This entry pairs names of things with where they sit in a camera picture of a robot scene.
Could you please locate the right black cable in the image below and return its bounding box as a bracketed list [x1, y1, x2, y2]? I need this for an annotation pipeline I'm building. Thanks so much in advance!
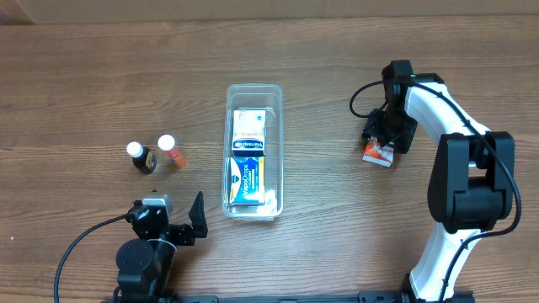
[348, 78, 523, 303]

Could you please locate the white blue plaster box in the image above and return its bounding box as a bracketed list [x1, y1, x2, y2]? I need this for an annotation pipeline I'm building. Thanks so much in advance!
[232, 109, 266, 157]

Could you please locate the left black cable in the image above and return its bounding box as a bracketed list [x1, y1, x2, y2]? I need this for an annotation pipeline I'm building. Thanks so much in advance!
[53, 213, 130, 303]

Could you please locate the black cable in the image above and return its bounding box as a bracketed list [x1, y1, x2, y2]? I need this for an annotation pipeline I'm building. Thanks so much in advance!
[348, 78, 523, 303]
[53, 213, 130, 303]

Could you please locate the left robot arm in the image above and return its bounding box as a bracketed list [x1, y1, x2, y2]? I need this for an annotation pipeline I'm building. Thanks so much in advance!
[114, 192, 208, 302]

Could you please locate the clear plastic container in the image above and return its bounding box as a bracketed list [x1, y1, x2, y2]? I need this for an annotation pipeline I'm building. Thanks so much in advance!
[221, 83, 284, 221]

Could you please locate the dark bottle white cap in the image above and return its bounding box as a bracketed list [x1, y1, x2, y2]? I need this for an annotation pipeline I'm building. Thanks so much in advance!
[126, 141, 157, 175]

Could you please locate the orange bottle white cap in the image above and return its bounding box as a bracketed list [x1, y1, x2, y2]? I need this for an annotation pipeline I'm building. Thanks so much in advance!
[157, 135, 186, 169]

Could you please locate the blue yellow VapoDrops box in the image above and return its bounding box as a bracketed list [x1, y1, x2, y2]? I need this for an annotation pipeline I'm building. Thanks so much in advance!
[229, 157, 265, 206]

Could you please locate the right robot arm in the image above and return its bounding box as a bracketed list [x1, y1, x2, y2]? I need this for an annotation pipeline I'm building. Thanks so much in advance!
[358, 61, 521, 302]

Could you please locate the red white small box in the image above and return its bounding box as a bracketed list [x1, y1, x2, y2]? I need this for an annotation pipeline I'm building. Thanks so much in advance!
[362, 137, 394, 167]

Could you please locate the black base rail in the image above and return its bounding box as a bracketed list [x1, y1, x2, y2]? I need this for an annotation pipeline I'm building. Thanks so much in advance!
[168, 290, 476, 303]

